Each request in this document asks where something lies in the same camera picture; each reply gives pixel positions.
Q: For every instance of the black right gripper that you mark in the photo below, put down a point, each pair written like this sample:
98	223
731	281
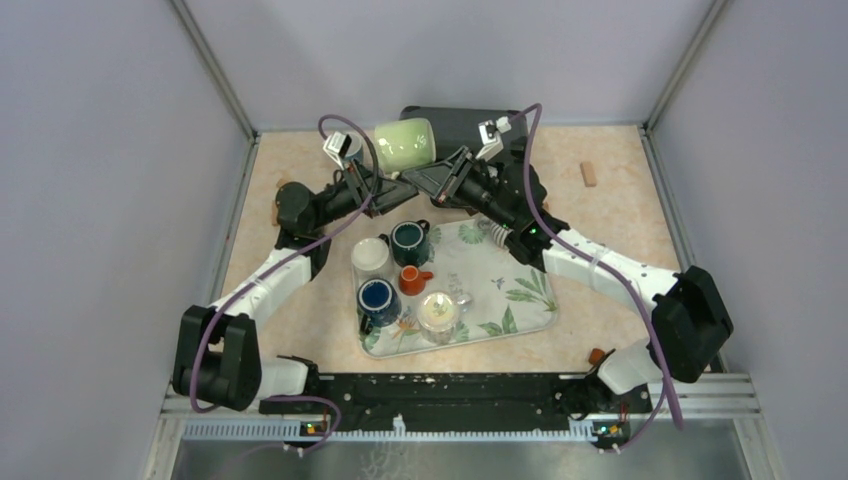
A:
445	180

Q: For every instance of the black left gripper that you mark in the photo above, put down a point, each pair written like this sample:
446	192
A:
389	193

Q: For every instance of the light green mug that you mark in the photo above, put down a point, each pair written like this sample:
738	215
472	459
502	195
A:
404	144

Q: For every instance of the light blue dotted mug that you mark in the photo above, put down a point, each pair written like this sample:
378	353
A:
355	150

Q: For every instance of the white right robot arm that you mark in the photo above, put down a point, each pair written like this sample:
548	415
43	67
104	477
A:
686	320

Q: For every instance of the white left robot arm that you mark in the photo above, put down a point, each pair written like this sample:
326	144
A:
218	362

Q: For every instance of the dark teal mug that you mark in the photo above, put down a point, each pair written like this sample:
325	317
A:
409	243

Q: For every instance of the white ribbed mug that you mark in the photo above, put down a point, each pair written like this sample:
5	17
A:
371	258

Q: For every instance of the dark blue mug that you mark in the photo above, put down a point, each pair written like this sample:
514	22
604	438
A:
378	305

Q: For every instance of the dark green carrying case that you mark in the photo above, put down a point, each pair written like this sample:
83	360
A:
456	127

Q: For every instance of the grey striped ribbed cup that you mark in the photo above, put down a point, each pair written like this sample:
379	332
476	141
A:
499	234

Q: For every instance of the small orange cup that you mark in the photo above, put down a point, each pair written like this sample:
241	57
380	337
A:
412	281

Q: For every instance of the floral white serving tray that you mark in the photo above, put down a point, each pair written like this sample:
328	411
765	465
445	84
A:
478	292

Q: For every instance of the wooden block right rear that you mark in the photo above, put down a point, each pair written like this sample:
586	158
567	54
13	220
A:
588	174

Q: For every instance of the small red-brown block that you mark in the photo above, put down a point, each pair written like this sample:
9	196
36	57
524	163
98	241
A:
596	356

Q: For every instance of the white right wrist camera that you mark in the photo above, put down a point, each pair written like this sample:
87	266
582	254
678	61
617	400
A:
490	133

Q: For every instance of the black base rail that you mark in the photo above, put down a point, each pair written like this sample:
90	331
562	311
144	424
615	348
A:
447	403

